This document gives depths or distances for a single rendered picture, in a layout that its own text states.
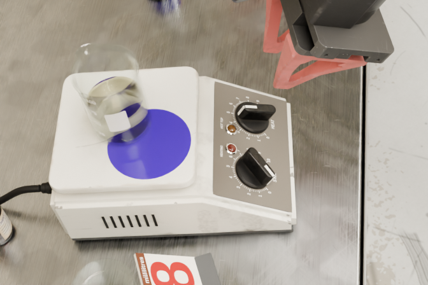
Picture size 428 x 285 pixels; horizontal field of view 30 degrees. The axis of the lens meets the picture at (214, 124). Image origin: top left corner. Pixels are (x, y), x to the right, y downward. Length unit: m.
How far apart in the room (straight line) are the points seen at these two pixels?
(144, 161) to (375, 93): 0.25
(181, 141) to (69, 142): 0.09
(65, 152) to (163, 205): 0.09
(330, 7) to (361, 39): 0.04
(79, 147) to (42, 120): 0.15
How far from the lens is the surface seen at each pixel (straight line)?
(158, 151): 0.65
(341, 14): 0.55
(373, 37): 0.58
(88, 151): 0.66
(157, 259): 0.67
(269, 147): 0.70
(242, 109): 0.69
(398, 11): 0.85
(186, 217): 0.67
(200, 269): 0.68
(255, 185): 0.66
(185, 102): 0.67
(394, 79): 0.79
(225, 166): 0.66
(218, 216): 0.66
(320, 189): 0.72
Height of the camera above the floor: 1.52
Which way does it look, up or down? 54 degrees down
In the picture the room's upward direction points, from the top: 11 degrees counter-clockwise
